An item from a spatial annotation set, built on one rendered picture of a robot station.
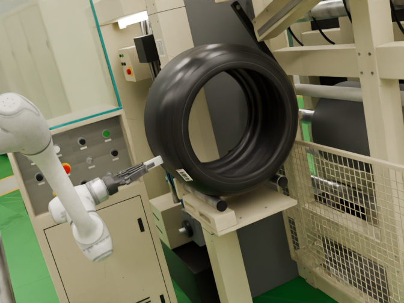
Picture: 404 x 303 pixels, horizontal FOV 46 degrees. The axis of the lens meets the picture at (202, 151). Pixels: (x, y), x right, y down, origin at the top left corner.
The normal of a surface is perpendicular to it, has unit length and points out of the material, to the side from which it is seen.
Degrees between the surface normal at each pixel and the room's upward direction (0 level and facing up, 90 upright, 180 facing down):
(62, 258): 90
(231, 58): 80
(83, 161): 90
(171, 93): 63
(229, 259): 90
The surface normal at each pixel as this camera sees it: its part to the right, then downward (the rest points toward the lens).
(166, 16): 0.39, 0.17
